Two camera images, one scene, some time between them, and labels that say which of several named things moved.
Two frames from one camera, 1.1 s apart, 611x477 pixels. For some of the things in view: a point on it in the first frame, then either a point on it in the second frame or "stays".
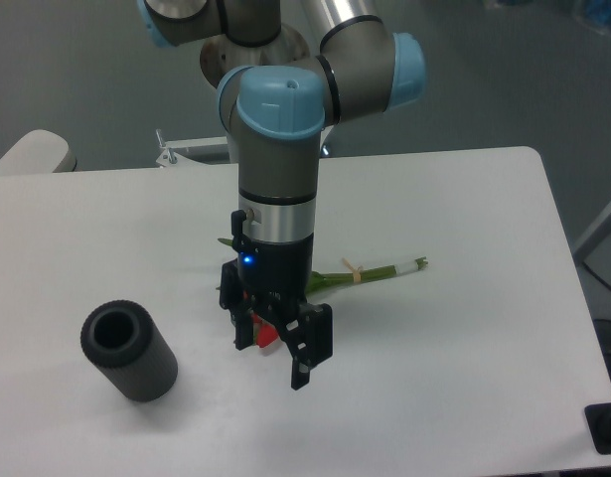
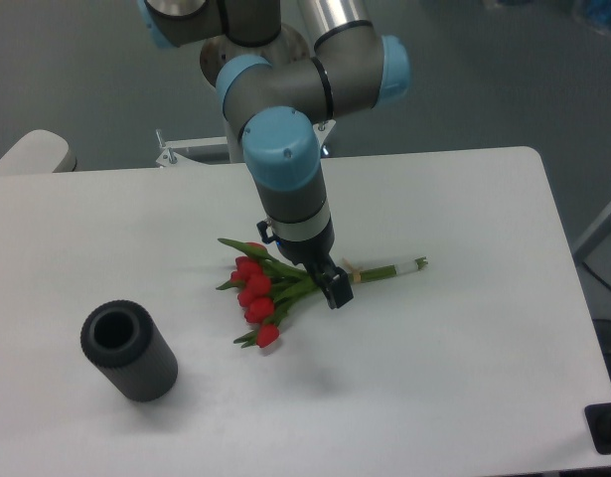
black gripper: x=282 y=270 -> x=314 y=256
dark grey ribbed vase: x=120 y=339 stays
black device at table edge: x=605 y=426 stays
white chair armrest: x=37 y=151 stays
